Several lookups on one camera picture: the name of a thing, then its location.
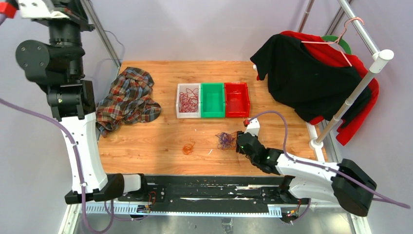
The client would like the red cable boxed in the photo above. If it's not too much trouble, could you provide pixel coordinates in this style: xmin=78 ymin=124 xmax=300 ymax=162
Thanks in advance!
xmin=179 ymin=87 xmax=200 ymax=114

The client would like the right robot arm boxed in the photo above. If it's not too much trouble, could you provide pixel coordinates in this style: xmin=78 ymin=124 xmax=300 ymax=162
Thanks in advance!
xmin=236 ymin=132 xmax=377 ymax=216

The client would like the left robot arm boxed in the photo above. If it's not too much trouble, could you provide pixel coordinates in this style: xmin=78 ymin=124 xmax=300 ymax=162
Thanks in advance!
xmin=16 ymin=0 xmax=149 ymax=204

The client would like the red plastic bin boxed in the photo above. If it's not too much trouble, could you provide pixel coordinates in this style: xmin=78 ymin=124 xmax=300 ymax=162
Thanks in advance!
xmin=224 ymin=82 xmax=250 ymax=117

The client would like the green plastic bin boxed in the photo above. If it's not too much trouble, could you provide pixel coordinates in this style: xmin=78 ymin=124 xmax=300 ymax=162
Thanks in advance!
xmin=201 ymin=83 xmax=225 ymax=118

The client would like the white plastic bin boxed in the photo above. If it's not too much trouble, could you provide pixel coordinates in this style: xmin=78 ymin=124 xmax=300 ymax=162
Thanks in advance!
xmin=175 ymin=83 xmax=201 ymax=118

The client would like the black shirt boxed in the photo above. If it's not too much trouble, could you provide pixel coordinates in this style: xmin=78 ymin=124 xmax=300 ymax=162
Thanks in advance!
xmin=251 ymin=31 xmax=367 ymax=123

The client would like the plaid flannel shirt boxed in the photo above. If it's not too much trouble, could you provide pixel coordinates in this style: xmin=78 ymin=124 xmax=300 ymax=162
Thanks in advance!
xmin=96 ymin=67 xmax=162 ymax=137

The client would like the red shirt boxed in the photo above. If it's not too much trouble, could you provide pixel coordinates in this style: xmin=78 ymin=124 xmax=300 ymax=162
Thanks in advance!
xmin=256 ymin=30 xmax=380 ymax=146

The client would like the green hanger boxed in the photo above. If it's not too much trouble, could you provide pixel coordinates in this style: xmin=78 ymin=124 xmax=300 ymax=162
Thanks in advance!
xmin=321 ymin=35 xmax=352 ymax=55

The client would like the white clothes rack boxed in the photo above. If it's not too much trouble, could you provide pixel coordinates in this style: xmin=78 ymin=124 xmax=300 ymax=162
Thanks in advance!
xmin=297 ymin=0 xmax=395 ymax=150

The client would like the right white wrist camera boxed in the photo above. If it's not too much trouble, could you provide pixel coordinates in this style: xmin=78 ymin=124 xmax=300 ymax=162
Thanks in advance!
xmin=243 ymin=118 xmax=260 ymax=137

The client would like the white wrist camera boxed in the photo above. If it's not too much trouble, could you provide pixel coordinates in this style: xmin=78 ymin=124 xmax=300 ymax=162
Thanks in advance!
xmin=17 ymin=0 xmax=69 ymax=20
xmin=243 ymin=118 xmax=260 ymax=137

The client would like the small orange cable bundle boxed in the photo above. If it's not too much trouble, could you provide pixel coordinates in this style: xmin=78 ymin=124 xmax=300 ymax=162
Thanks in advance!
xmin=182 ymin=138 xmax=196 ymax=156

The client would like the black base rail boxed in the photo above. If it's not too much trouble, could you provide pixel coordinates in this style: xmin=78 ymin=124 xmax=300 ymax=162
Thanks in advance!
xmin=119 ymin=175 xmax=308 ymax=214

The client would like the pink wire hanger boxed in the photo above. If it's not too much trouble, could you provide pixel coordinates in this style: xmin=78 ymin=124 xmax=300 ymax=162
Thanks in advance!
xmin=301 ymin=17 xmax=364 ymax=67

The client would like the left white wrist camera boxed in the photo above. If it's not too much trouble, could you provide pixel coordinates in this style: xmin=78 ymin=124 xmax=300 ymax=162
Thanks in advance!
xmin=17 ymin=0 xmax=69 ymax=20

